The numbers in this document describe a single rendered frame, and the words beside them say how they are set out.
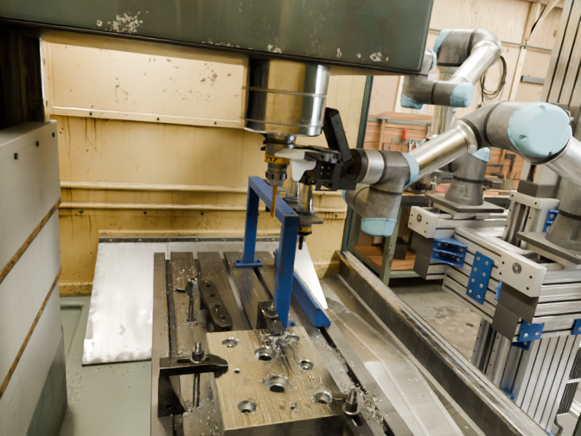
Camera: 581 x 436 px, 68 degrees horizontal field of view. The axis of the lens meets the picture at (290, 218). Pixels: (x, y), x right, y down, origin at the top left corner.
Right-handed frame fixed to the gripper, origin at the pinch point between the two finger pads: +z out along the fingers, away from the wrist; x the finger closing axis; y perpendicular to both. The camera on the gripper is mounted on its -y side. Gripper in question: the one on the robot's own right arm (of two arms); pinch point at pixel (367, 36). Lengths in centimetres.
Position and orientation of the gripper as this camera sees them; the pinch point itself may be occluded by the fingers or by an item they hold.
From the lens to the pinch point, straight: 128.4
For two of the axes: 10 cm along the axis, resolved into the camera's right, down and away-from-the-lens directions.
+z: -6.9, 1.4, -7.1
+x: -7.2, -2.7, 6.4
